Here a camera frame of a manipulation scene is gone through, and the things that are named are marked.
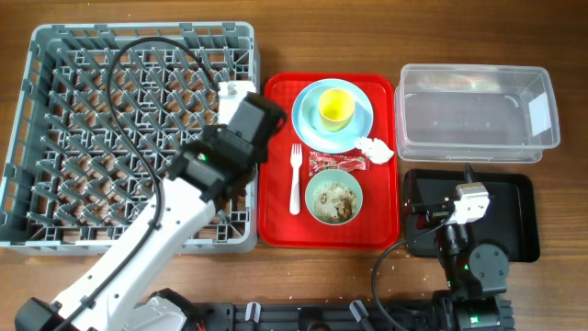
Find white plastic fork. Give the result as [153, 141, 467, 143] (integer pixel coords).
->
[289, 143, 302, 215]

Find red plastic tray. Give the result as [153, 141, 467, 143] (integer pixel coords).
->
[257, 73, 401, 250]

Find white napkin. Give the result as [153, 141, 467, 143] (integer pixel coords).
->
[354, 137, 394, 165]

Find yellow plastic cup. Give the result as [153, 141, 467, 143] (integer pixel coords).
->
[318, 88, 356, 132]

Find light blue plate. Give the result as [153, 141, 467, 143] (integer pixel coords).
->
[291, 78, 374, 154]

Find rice and food scraps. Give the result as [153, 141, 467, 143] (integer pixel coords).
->
[311, 182, 358, 224]

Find black waste tray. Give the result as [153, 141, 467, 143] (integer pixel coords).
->
[403, 169, 540, 263]

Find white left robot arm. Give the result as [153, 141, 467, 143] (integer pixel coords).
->
[15, 83, 287, 330]

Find clear plastic bin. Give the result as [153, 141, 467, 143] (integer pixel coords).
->
[395, 63, 560, 164]

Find grey dishwasher rack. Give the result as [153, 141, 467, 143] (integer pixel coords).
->
[1, 22, 260, 255]

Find mint green bowl on plate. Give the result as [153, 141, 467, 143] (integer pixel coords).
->
[297, 79, 373, 142]

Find red snack wrapper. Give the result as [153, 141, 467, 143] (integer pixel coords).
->
[309, 151, 371, 177]

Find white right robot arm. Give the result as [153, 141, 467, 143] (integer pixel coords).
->
[405, 182, 510, 330]

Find mint green food bowl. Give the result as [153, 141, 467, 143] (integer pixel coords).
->
[304, 169, 364, 226]

